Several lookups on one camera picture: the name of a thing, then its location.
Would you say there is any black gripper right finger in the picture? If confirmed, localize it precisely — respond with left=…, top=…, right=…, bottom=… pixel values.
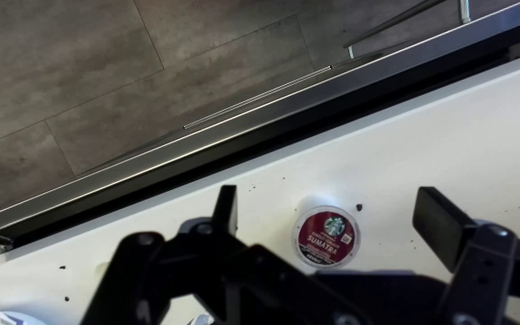
left=411, top=186, right=476, bottom=270

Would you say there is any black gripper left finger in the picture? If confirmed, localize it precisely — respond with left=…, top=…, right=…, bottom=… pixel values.
left=211, top=184, right=238, bottom=234

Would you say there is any red starbucks k-cup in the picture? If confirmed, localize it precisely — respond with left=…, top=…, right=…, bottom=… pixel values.
left=292, top=195, right=361, bottom=269

